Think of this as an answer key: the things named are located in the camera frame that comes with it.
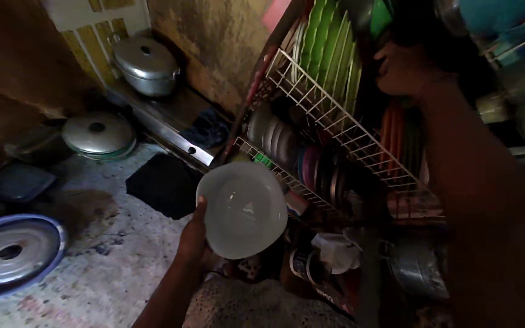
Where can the person's left hand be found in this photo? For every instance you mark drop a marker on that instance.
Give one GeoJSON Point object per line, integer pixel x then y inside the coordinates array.
{"type": "Point", "coordinates": [191, 240]}

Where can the person's right hand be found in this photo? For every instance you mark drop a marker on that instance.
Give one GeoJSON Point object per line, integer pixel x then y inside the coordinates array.
{"type": "Point", "coordinates": [406, 70]}

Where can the person's left thumb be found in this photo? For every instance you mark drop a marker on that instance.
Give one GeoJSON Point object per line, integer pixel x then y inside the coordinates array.
{"type": "Point", "coordinates": [200, 214]}

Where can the person's right fingers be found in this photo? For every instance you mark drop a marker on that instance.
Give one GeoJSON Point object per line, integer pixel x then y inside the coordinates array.
{"type": "Point", "coordinates": [383, 51]}

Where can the white bowl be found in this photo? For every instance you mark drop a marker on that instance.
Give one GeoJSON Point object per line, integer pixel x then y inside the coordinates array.
{"type": "Point", "coordinates": [244, 212]}

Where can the person's right forearm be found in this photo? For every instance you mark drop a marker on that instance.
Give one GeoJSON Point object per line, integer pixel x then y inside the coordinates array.
{"type": "Point", "coordinates": [486, 182]}

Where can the person's left forearm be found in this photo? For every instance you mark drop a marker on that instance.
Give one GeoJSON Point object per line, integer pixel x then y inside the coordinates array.
{"type": "Point", "coordinates": [172, 291]}

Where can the green plastic object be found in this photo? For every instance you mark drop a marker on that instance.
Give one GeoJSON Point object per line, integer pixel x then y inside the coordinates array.
{"type": "Point", "coordinates": [381, 17]}

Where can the black cloth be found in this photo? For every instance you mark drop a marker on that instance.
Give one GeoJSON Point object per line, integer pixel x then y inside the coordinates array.
{"type": "Point", "coordinates": [164, 186]}

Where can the stack of green plates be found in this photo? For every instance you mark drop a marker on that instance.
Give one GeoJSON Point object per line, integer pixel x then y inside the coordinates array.
{"type": "Point", "coordinates": [323, 54]}

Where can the bright green object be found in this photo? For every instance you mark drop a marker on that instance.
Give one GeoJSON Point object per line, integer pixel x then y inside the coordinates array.
{"type": "Point", "coordinates": [263, 160]}

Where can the black plastic bag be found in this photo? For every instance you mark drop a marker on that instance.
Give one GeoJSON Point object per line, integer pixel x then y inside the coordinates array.
{"type": "Point", "coordinates": [210, 130]}

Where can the silver gas stove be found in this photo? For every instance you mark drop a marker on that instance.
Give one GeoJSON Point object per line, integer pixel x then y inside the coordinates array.
{"type": "Point", "coordinates": [171, 132]}

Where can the row of orange plates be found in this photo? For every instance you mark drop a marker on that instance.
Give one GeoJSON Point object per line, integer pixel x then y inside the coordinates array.
{"type": "Point", "coordinates": [391, 139]}

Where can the red and white box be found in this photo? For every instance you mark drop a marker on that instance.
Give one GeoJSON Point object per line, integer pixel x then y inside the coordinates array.
{"type": "Point", "coordinates": [296, 204]}

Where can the row of dark green plates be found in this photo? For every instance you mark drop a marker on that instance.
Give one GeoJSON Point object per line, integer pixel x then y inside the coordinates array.
{"type": "Point", "coordinates": [412, 143]}

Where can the green rimmed bowl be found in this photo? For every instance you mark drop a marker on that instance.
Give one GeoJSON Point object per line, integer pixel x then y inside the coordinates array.
{"type": "Point", "coordinates": [119, 156]}

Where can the row of metal plates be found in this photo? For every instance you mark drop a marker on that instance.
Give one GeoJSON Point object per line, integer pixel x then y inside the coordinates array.
{"type": "Point", "coordinates": [274, 136]}

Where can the pink object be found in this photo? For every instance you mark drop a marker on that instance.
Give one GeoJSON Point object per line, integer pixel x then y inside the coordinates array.
{"type": "Point", "coordinates": [275, 13]}

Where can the blue plastic container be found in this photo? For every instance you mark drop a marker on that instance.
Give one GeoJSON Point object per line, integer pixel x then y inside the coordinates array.
{"type": "Point", "coordinates": [495, 18]}

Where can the round silver lid, black knob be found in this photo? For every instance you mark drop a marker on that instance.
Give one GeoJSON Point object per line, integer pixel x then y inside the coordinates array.
{"type": "Point", "coordinates": [112, 136]}

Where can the row of purple dark plates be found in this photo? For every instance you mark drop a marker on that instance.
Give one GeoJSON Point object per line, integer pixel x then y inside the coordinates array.
{"type": "Point", "coordinates": [310, 171]}

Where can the white plastic bag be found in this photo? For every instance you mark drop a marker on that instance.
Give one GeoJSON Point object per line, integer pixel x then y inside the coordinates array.
{"type": "Point", "coordinates": [340, 255]}

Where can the red packet with white print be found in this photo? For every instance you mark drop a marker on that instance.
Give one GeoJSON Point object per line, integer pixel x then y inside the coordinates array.
{"type": "Point", "coordinates": [331, 294]}

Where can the silver lid with black knob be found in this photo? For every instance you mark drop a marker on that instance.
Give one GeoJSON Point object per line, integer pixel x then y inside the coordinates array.
{"type": "Point", "coordinates": [141, 57]}

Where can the large ridged silver lid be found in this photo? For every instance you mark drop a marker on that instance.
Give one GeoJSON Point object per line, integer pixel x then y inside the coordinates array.
{"type": "Point", "coordinates": [30, 246]}

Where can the grey square container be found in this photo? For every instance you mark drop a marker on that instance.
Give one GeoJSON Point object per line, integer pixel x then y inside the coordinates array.
{"type": "Point", "coordinates": [21, 182]}

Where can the large metal pot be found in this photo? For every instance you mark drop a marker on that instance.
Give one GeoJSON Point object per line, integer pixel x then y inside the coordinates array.
{"type": "Point", "coordinates": [419, 268]}

